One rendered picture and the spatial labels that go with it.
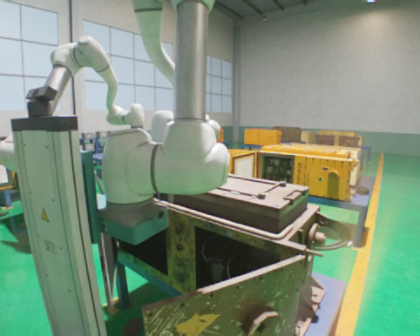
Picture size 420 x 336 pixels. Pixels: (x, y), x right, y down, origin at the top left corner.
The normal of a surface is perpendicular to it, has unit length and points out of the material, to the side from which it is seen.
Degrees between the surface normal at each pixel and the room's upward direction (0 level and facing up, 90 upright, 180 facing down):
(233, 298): 90
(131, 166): 84
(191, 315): 90
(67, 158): 90
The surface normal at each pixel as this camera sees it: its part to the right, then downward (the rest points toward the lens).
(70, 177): 0.87, 0.10
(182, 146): -0.10, -0.03
